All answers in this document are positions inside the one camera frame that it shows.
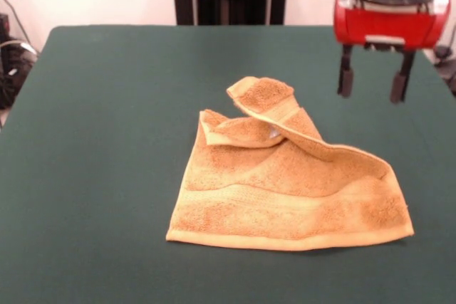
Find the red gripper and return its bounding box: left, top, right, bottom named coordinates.
left=333, top=0, right=452, bottom=105

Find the dark green tablecloth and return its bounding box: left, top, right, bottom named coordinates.
left=0, top=24, right=456, bottom=304

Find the black equipment with cables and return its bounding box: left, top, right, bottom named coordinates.
left=0, top=12, right=39, bottom=110

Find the yellow terry towel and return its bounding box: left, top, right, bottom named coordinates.
left=165, top=75, right=415, bottom=252

